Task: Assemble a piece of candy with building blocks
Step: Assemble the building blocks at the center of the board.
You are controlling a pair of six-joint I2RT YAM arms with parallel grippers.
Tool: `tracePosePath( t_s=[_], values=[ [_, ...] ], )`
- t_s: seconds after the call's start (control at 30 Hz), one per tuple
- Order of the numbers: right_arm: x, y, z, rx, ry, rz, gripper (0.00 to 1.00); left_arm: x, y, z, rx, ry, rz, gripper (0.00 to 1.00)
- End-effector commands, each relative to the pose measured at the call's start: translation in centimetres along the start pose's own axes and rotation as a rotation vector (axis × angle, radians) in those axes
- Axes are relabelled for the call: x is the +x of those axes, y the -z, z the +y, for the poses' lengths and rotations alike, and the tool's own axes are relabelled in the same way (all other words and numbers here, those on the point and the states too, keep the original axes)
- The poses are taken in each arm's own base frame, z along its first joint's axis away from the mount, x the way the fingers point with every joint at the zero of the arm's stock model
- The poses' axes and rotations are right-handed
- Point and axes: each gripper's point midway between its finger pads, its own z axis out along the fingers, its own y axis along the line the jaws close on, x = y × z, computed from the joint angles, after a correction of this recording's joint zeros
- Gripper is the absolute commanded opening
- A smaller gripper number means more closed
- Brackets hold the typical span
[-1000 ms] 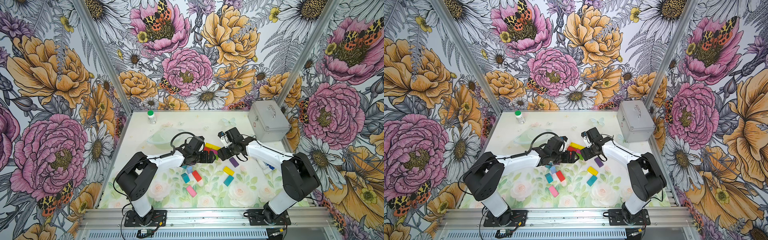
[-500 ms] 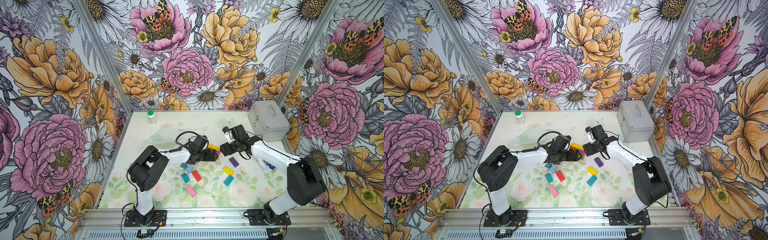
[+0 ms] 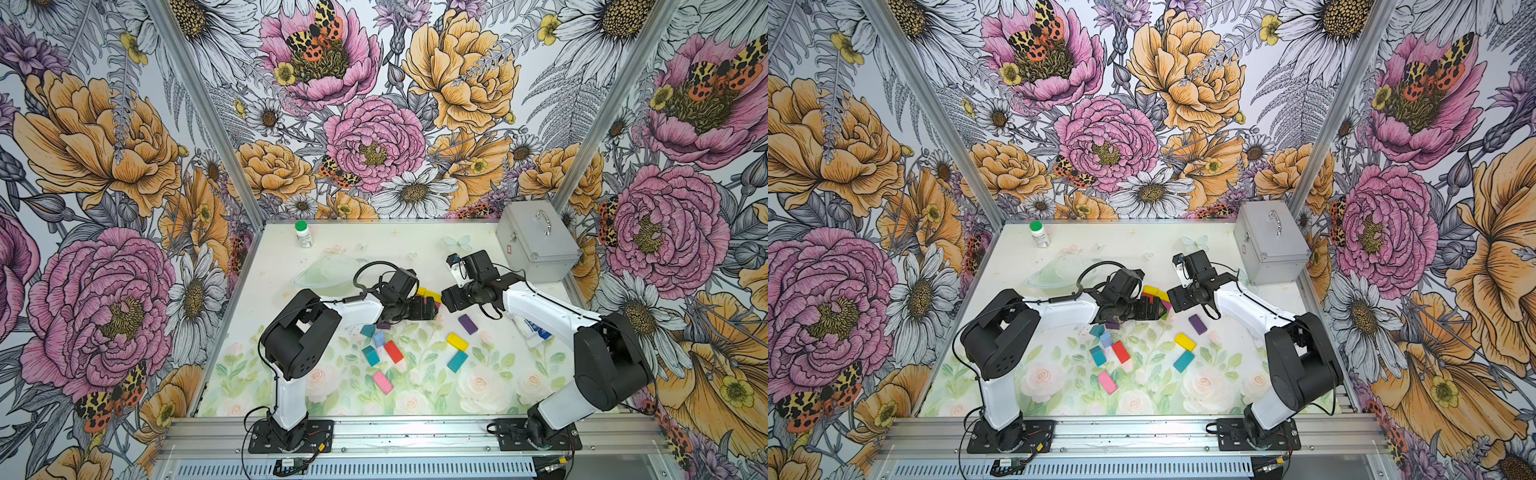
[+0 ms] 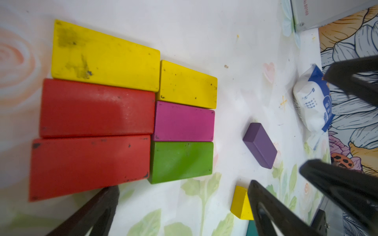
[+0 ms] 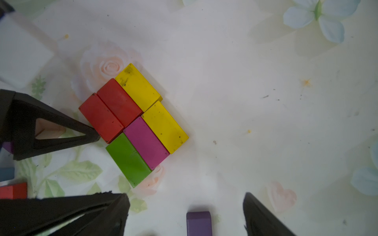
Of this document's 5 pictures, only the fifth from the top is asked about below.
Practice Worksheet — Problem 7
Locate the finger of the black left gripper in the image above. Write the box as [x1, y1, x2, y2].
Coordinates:
[0, 191, 122, 236]
[1, 89, 100, 161]

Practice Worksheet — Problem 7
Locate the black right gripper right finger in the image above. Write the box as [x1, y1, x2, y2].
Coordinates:
[243, 192, 295, 236]

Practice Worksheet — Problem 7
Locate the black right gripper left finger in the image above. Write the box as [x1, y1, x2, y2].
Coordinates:
[51, 193, 130, 236]

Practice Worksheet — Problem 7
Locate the red block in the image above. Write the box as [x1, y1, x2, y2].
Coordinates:
[97, 79, 143, 128]
[0, 183, 28, 200]
[79, 93, 124, 144]

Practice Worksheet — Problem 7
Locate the natural wood triangle block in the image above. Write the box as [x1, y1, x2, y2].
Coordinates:
[35, 118, 66, 140]

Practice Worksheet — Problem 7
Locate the green block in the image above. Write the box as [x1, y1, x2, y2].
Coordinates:
[106, 133, 152, 188]

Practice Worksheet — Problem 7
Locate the magenta block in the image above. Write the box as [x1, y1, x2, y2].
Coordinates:
[124, 117, 170, 171]

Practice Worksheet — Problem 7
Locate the yellow block long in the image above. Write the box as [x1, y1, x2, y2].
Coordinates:
[115, 64, 162, 112]

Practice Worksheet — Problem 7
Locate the purple triangle block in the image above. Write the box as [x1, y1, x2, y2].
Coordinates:
[2, 142, 13, 154]

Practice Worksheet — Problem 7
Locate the blue grey triangle block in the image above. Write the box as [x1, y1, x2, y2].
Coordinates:
[0, 167, 15, 182]

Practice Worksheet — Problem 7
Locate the purple rectangular block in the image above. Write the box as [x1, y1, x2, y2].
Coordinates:
[186, 211, 213, 236]

